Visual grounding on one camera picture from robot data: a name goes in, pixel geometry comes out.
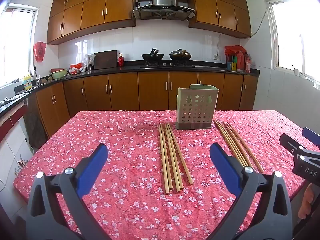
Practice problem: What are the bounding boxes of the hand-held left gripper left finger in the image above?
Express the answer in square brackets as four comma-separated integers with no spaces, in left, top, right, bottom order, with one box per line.
[26,143,110,240]

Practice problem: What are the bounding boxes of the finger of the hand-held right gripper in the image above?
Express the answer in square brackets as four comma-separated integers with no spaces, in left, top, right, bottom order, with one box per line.
[302,127,320,144]
[279,133,320,161]

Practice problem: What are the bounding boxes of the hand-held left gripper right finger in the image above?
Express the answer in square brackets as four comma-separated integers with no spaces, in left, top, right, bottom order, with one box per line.
[209,142,293,240]

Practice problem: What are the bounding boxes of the perforated pale green utensil holder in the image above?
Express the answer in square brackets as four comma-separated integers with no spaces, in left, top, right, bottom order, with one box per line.
[175,84,220,130]

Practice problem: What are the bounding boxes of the person's right hand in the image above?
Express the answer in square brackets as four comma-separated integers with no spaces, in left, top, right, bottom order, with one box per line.
[298,183,320,220]

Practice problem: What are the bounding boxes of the red floral tablecloth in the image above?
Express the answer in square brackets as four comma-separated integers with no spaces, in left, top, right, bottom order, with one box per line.
[12,109,320,240]

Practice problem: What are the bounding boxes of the wooden lower cabinets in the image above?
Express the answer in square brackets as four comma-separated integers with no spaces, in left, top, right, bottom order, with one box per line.
[26,70,258,138]

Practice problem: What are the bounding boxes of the green basin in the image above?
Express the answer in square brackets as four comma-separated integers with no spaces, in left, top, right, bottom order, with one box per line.
[50,68,68,80]

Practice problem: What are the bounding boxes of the red and white bag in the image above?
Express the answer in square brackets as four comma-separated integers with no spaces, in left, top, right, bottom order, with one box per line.
[69,62,87,75]

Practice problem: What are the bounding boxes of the colourful box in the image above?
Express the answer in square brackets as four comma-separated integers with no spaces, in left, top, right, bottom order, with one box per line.
[226,54,237,71]

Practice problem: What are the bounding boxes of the black kitchen countertop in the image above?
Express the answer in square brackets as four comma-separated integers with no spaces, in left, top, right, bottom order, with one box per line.
[0,59,260,118]

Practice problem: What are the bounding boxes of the clear glass jar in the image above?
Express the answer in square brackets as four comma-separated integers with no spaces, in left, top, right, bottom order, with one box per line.
[84,54,94,71]

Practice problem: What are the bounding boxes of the dark cutting board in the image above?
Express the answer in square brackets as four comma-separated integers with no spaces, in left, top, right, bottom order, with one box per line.
[93,50,118,70]

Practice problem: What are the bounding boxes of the yellow detergent bottle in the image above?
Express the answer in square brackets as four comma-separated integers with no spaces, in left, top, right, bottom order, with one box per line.
[23,74,33,90]

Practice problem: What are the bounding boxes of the grey cloth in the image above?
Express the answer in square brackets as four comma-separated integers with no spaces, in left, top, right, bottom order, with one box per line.
[0,96,16,107]

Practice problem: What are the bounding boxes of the gas stove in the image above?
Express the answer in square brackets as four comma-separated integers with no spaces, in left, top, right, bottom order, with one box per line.
[140,61,197,68]

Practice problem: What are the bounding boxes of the wok with lid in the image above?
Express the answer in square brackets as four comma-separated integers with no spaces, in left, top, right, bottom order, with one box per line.
[169,48,192,61]

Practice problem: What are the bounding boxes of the hanging red plastic bag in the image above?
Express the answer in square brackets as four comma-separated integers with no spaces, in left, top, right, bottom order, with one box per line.
[34,42,47,62]

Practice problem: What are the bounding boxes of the wooden upper cabinet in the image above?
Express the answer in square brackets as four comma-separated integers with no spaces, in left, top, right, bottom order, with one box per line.
[47,0,194,45]
[189,0,252,38]

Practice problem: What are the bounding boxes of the window with white frame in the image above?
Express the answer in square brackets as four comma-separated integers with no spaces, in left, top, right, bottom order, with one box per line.
[268,0,320,87]
[0,4,39,88]

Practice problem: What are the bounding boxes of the white cable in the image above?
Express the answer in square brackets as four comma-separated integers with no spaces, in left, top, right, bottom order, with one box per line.
[216,33,223,55]

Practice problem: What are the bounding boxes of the black wok with handle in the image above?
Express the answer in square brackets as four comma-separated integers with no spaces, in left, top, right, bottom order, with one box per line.
[141,48,165,61]

